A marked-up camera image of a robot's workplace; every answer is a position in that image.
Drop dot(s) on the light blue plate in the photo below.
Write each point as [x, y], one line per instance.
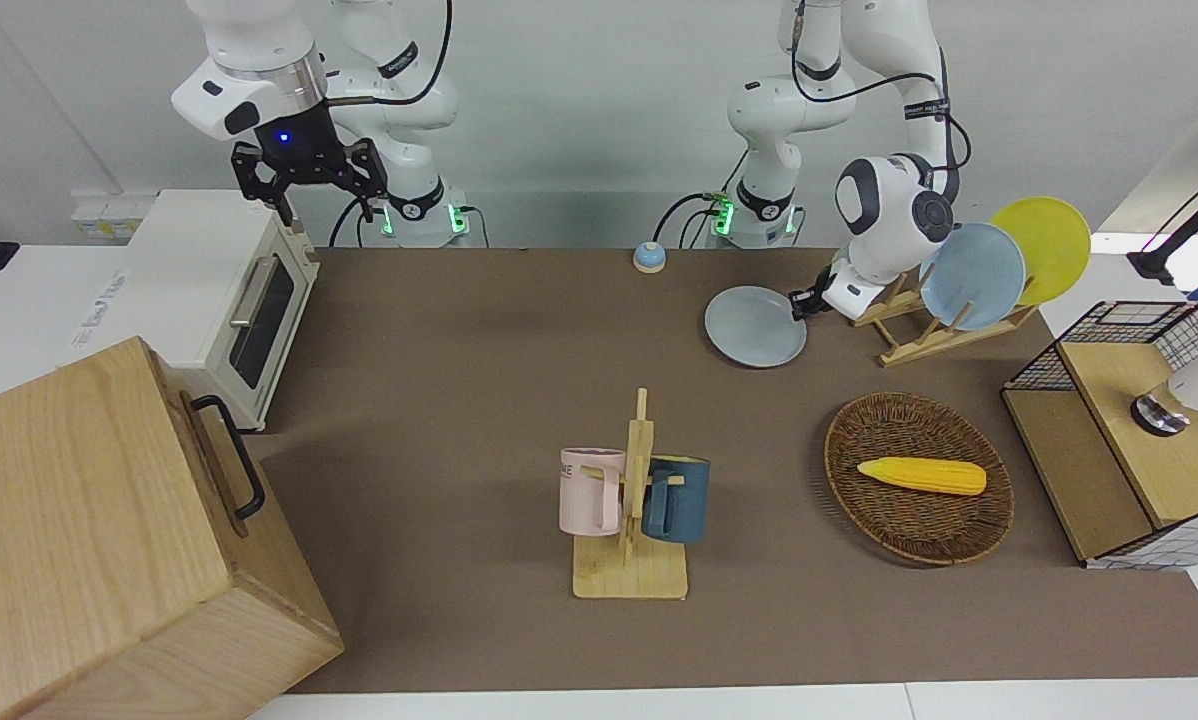
[979, 280]

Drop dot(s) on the brown table mat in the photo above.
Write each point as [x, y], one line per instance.
[459, 400]

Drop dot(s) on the dark blue mug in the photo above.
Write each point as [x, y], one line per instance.
[684, 500]

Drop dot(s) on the yellow corn cob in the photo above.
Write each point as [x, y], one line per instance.
[924, 476]

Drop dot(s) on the blue bell with wooden base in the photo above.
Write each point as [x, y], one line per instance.
[649, 258]

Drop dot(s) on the yellow plate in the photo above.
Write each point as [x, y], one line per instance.
[1054, 245]

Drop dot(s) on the wooden dish rack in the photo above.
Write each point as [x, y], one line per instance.
[919, 345]

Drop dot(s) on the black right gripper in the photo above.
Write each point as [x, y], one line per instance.
[304, 150]

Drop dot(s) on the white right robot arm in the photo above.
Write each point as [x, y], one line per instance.
[259, 70]

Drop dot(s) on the large wooden box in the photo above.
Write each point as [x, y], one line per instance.
[89, 540]

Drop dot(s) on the wooden mug tree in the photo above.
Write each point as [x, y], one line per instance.
[629, 575]

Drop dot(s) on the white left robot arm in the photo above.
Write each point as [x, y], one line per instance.
[889, 210]

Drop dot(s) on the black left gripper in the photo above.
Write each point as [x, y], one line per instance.
[827, 285]

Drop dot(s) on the gray round plate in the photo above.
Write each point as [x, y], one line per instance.
[754, 328]

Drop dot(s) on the pink mug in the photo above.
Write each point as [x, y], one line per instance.
[584, 495]

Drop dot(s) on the white toaster oven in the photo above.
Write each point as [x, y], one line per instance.
[189, 290]

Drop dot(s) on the brown wicker basket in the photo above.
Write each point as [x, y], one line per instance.
[909, 530]

